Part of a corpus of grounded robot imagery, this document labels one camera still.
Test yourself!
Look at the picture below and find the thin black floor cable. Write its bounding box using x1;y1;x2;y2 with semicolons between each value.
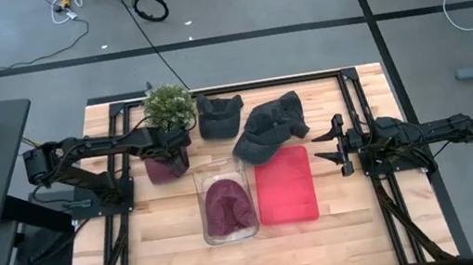
0;7;95;73

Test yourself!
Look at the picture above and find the dark grey cloth visor hat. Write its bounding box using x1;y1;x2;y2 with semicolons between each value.
229;118;300;169
192;87;249;143
238;88;312;149

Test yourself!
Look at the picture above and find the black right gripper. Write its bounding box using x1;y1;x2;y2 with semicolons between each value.
307;110;369;181

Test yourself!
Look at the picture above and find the yellow cable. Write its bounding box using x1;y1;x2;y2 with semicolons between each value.
20;135;40;151

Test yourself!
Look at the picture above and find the red plastic bin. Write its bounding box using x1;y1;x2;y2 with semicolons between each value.
249;142;321;230

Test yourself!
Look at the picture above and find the coiled black cable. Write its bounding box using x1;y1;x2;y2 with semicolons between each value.
130;0;172;26

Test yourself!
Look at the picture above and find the artificial potted green plant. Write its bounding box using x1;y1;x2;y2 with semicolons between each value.
138;79;199;137

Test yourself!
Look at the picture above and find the long black floor cable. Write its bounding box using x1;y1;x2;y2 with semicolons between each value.
114;0;190;99

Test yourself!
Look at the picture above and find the maroon cloth cap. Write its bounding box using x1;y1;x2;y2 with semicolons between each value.
142;149;193;187
200;175;260;240

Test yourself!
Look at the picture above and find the white cable bundle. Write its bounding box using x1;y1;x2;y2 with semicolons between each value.
41;0;101;28

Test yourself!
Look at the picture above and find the black aluminium table frame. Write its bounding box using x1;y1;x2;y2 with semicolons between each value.
40;54;462;265

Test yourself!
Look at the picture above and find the clear plastic bin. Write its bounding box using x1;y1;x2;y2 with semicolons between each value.
191;153;263;247

